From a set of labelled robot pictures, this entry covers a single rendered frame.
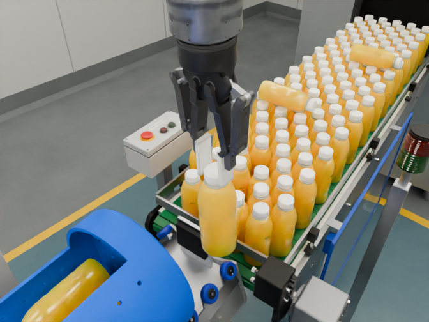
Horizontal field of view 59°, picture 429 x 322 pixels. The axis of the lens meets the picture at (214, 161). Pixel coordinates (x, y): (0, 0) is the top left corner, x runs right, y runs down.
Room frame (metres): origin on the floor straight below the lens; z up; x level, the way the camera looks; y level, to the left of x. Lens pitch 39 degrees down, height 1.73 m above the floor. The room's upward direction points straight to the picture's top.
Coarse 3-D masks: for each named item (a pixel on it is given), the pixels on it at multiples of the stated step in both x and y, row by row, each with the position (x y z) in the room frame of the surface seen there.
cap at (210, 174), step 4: (208, 164) 0.47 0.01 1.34; (212, 164) 0.47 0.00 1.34; (216, 164) 0.47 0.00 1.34; (204, 168) 0.47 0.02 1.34; (208, 168) 0.46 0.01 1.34; (212, 168) 0.46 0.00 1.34; (216, 168) 0.46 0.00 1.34; (204, 172) 0.45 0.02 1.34; (208, 172) 0.45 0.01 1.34; (212, 172) 0.45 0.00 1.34; (216, 172) 0.45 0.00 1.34; (204, 176) 0.45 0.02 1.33; (208, 176) 0.45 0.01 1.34; (212, 176) 0.44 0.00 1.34; (216, 176) 0.44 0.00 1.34; (208, 180) 0.44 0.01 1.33; (212, 180) 0.44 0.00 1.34; (216, 180) 0.44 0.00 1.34; (212, 184) 0.44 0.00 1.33; (216, 184) 0.44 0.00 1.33
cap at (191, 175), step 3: (186, 171) 0.75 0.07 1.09; (189, 171) 0.75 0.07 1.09; (192, 171) 0.75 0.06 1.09; (195, 171) 0.75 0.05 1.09; (186, 174) 0.74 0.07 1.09; (189, 174) 0.74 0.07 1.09; (192, 174) 0.74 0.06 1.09; (195, 174) 0.74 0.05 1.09; (186, 177) 0.73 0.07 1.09; (189, 177) 0.73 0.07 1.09; (192, 177) 0.73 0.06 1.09; (195, 177) 0.73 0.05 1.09; (198, 177) 0.73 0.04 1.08; (186, 180) 0.73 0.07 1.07; (189, 180) 0.73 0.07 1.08; (192, 180) 0.73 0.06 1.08; (195, 180) 0.73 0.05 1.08; (198, 180) 0.73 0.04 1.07
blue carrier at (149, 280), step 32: (96, 224) 0.44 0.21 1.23; (128, 224) 0.44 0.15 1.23; (64, 256) 0.47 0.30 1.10; (96, 256) 0.52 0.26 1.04; (128, 256) 0.38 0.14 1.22; (160, 256) 0.39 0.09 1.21; (32, 288) 0.41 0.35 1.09; (128, 288) 0.33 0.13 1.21; (160, 288) 0.35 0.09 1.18; (0, 320) 0.35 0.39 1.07; (64, 320) 0.27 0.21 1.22; (96, 320) 0.28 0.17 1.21; (128, 320) 0.29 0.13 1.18; (160, 320) 0.31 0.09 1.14
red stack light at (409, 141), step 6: (408, 132) 0.70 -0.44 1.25; (408, 138) 0.69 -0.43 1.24; (414, 138) 0.68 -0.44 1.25; (408, 144) 0.68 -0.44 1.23; (414, 144) 0.67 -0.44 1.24; (420, 144) 0.66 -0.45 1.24; (426, 144) 0.66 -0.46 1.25; (408, 150) 0.68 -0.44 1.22; (414, 150) 0.67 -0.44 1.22; (420, 150) 0.66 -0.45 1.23; (426, 150) 0.66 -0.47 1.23; (420, 156) 0.66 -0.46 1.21; (426, 156) 0.66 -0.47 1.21
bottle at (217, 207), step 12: (204, 180) 0.46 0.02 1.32; (204, 192) 0.44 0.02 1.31; (216, 192) 0.44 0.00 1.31; (228, 192) 0.44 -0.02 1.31; (204, 204) 0.44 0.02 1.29; (216, 204) 0.43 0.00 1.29; (228, 204) 0.43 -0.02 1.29; (204, 216) 0.43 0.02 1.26; (216, 216) 0.43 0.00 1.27; (228, 216) 0.43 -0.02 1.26; (204, 228) 0.44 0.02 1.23; (216, 228) 0.43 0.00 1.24; (228, 228) 0.43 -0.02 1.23; (204, 240) 0.44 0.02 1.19; (216, 240) 0.43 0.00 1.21; (228, 240) 0.43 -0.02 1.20; (216, 252) 0.43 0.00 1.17; (228, 252) 0.43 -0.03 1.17
